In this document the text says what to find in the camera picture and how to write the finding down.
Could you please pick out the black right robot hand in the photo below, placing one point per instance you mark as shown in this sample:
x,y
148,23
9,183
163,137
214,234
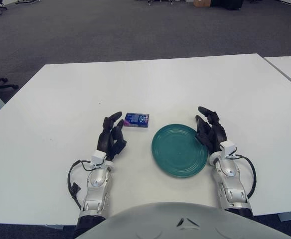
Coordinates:
x,y
215,133

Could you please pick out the blue gum pack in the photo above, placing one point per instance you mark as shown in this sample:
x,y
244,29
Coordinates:
x,y
136,120

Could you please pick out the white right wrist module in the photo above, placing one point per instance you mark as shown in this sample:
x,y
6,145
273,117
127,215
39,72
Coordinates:
x,y
227,148

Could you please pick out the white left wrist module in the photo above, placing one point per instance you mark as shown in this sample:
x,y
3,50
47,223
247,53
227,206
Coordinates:
x,y
98,157

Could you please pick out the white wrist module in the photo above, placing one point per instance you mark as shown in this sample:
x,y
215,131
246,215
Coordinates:
x,y
227,148
98,157

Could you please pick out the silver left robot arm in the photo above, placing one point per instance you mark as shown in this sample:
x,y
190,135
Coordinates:
x,y
97,179

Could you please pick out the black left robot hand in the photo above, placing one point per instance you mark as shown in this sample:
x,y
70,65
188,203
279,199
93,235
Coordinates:
x,y
108,142

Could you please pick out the green round plate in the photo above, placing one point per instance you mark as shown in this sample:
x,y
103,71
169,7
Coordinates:
x,y
178,152

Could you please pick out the silver robot torso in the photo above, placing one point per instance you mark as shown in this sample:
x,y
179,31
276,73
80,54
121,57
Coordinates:
x,y
160,224

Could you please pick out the brown cardboard box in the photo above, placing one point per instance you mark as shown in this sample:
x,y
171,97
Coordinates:
x,y
202,3

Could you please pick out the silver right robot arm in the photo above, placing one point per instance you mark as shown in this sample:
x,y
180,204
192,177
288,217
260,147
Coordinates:
x,y
226,171

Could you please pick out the black background furniture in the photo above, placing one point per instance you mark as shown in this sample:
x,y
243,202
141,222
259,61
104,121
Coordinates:
x,y
227,3

